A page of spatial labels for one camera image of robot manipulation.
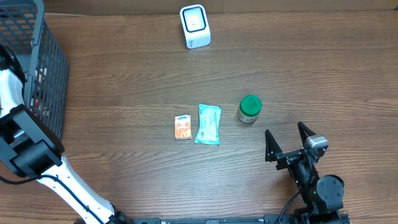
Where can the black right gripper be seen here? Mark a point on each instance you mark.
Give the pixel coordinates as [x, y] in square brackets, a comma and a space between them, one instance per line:
[290, 157]

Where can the green lid jar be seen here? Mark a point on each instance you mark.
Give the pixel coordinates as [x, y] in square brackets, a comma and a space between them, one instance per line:
[249, 108]

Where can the teal wet wipes pack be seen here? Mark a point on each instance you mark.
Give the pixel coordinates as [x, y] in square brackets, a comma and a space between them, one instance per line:
[209, 125]

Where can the small orange packet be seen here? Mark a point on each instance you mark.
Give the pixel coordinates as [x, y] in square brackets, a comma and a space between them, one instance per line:
[183, 127]

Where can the brown red snack bag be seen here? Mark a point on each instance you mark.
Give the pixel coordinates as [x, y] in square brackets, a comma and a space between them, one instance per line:
[39, 93]

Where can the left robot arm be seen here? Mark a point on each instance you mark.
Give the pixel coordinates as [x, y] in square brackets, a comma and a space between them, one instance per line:
[33, 152]

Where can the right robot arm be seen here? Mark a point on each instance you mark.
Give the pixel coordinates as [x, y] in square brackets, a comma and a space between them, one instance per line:
[318, 199]

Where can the white barcode scanner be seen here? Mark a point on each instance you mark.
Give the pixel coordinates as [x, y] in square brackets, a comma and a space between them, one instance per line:
[195, 26]

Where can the grey plastic mesh basket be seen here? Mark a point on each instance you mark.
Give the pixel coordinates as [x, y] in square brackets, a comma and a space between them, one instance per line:
[27, 37]

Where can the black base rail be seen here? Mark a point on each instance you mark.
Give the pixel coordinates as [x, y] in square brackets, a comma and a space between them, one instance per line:
[217, 220]

